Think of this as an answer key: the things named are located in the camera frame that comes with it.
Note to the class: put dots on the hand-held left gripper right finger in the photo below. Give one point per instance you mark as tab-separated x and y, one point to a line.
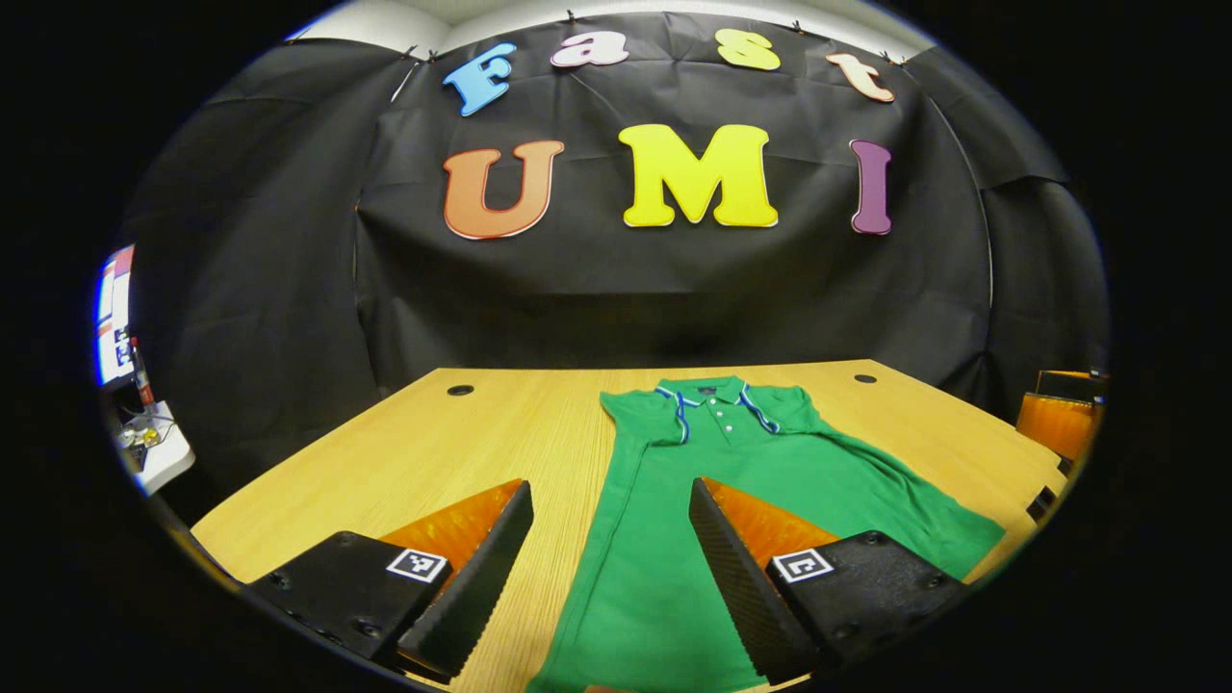
741	587

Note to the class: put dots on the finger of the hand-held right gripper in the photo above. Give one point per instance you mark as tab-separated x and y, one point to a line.
1073	385
1059	423

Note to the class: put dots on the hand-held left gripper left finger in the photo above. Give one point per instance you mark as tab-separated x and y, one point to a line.
481	592

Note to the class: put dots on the green T-shirt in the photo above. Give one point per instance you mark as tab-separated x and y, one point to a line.
664	539

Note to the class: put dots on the black backdrop cloth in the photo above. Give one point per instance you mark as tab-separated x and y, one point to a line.
674	308

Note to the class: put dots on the white side table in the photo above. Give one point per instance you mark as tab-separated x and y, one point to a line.
171	462

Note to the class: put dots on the red bottle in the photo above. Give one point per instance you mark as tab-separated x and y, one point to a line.
142	385

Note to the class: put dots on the white wall poster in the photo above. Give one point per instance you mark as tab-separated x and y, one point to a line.
111	318

